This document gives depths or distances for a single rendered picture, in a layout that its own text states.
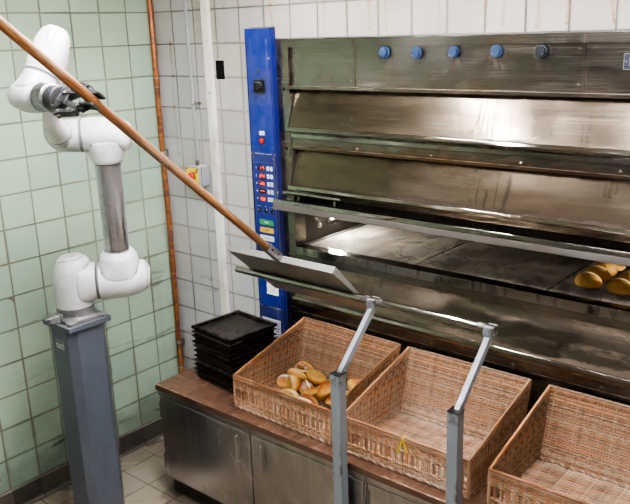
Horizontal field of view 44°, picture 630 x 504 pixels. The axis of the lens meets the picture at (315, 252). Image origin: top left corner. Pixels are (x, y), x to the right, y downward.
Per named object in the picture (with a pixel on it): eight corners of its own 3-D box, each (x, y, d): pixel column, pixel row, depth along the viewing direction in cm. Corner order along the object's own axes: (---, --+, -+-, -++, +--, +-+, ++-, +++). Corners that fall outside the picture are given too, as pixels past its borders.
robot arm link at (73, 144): (40, 115, 294) (78, 113, 296) (49, 126, 311) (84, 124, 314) (43, 149, 293) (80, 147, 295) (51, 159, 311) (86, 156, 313)
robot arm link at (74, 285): (57, 300, 334) (51, 250, 328) (101, 296, 337) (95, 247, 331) (52, 312, 319) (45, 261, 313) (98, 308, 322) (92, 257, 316)
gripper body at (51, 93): (68, 93, 244) (86, 94, 238) (55, 116, 242) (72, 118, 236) (50, 79, 238) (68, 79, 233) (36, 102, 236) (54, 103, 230)
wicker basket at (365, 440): (408, 403, 334) (408, 344, 327) (531, 443, 299) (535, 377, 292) (338, 451, 298) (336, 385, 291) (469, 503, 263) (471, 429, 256)
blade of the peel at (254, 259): (332, 273, 284) (335, 266, 284) (227, 250, 318) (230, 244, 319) (376, 313, 310) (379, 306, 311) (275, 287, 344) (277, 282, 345)
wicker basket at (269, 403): (306, 369, 372) (304, 314, 364) (404, 402, 336) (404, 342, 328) (231, 407, 337) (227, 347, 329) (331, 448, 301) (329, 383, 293)
